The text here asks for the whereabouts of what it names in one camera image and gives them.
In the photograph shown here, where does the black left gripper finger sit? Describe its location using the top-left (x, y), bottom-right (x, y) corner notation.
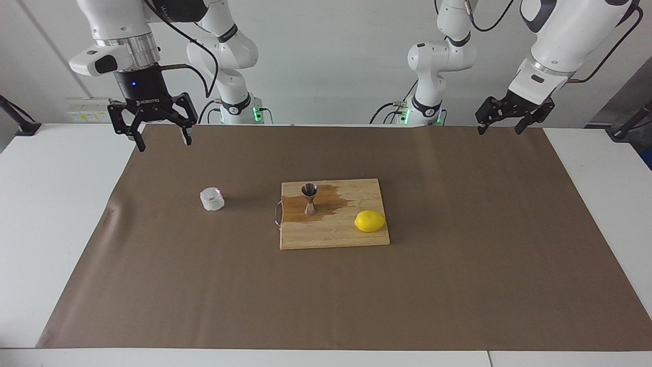
top-left (514, 99), bottom-right (556, 136)
top-left (475, 97), bottom-right (506, 136)

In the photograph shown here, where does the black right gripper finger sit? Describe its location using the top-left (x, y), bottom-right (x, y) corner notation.
top-left (106, 101), bottom-right (147, 153)
top-left (170, 91), bottom-right (199, 146)

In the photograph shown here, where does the steel double jigger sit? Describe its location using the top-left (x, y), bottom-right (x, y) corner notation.
top-left (301, 183), bottom-right (319, 216)

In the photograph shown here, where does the black clamp stand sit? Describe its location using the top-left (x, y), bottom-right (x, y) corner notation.
top-left (606, 99), bottom-right (652, 142)
top-left (0, 95), bottom-right (42, 136)

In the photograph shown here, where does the dark grey panel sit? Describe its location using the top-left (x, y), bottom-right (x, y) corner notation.
top-left (585, 55), bottom-right (652, 128)

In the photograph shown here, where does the yellow lemon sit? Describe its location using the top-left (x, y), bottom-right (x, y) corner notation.
top-left (355, 209), bottom-right (386, 233)

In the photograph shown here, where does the wooden cutting board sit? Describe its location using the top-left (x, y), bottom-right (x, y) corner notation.
top-left (274, 178), bottom-right (391, 250)

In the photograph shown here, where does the brown paper table mat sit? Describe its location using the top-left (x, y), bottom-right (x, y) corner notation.
top-left (36, 124), bottom-right (652, 352)

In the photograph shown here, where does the black base cable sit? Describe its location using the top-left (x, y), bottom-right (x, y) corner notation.
top-left (370, 101), bottom-right (408, 125)
top-left (198, 99), bottom-right (225, 125)

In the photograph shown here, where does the white wall socket strip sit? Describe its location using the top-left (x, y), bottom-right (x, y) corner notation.
top-left (66, 98), bottom-right (115, 123)

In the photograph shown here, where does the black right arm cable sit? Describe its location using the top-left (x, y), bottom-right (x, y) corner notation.
top-left (145, 0), bottom-right (220, 98)

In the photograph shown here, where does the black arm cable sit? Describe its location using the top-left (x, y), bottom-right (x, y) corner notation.
top-left (145, 0), bottom-right (220, 98)
top-left (461, 0), bottom-right (641, 85)

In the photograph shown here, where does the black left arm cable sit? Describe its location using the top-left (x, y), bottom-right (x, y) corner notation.
top-left (461, 0), bottom-right (641, 85)

